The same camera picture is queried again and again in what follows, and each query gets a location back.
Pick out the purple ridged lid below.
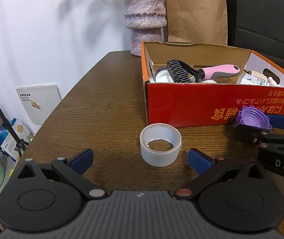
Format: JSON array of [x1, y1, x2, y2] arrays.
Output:
[[236, 106, 272, 130]]

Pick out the clear box of white beads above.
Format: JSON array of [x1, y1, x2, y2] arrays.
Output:
[[236, 73, 269, 86]]

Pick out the white tape roll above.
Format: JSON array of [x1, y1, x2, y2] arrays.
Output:
[[139, 123, 182, 167]]

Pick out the pink handled black brush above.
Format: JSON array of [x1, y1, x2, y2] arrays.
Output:
[[166, 59, 240, 83]]

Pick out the blue rimmed round container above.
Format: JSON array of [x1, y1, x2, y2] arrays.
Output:
[[155, 67, 174, 83]]

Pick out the blue white packages on floor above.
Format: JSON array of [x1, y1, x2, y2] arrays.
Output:
[[0, 118, 34, 162]]

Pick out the red cardboard box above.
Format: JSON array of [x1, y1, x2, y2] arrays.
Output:
[[141, 42, 284, 127]]

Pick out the black paper bag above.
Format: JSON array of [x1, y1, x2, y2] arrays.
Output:
[[226, 0, 284, 68]]

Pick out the brown paper bag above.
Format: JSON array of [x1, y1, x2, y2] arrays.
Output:
[[166, 0, 227, 45]]

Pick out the purple ceramic vase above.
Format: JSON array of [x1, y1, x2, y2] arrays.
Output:
[[124, 0, 167, 56]]

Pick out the white panel against wall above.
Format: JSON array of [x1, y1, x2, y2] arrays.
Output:
[[16, 84, 62, 125]]

